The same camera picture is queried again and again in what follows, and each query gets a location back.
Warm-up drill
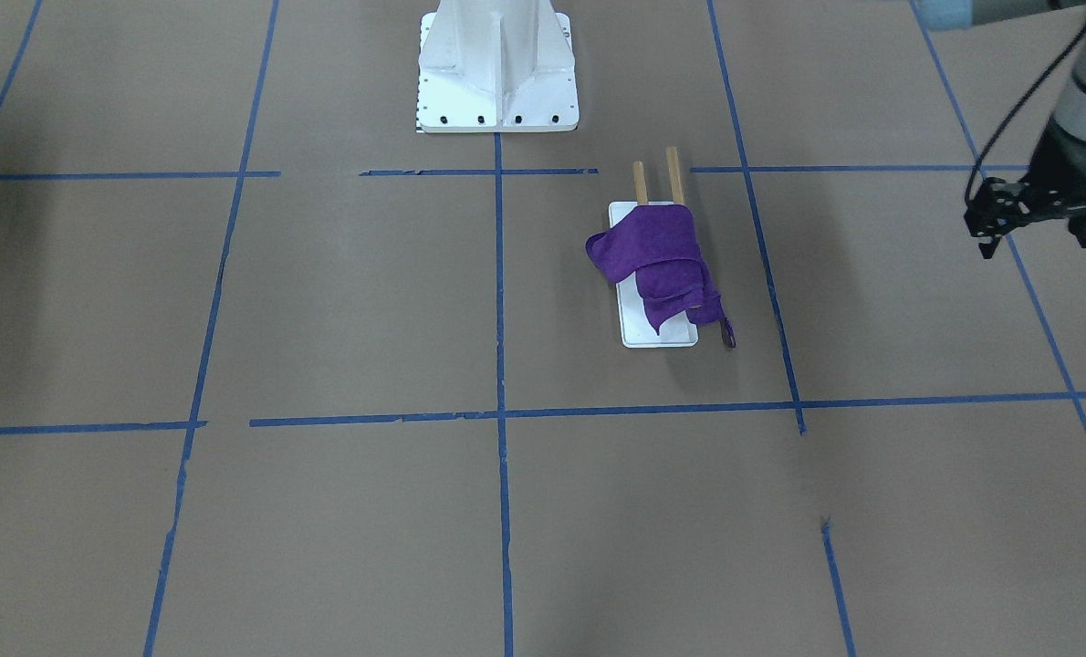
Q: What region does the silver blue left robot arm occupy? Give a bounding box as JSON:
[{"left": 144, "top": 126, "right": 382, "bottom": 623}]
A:
[{"left": 909, "top": 1, "right": 1086, "bottom": 260}]

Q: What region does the lower wooden rack rod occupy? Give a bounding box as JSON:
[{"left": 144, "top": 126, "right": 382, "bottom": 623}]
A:
[{"left": 632, "top": 161, "right": 649, "bottom": 205}]

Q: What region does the wooden rack rod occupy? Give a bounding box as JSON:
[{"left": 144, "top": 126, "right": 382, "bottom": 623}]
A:
[
  {"left": 665, "top": 146, "right": 686, "bottom": 205},
  {"left": 632, "top": 161, "right": 649, "bottom": 205}
]

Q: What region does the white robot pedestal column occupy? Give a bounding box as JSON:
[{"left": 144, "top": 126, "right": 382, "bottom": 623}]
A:
[{"left": 415, "top": 1, "right": 580, "bottom": 132}]

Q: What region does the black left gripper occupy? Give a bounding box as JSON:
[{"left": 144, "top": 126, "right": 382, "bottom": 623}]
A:
[{"left": 964, "top": 123, "right": 1086, "bottom": 260}]

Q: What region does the upper wooden rack rod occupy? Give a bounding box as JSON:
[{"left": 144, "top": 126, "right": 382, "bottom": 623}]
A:
[{"left": 665, "top": 146, "right": 686, "bottom": 205}]

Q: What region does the purple microfiber towel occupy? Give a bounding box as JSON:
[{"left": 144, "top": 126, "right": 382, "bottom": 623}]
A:
[{"left": 584, "top": 203, "right": 736, "bottom": 349}]

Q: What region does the white towel rack base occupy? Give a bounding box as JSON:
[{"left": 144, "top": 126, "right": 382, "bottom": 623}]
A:
[{"left": 585, "top": 203, "right": 714, "bottom": 342}]

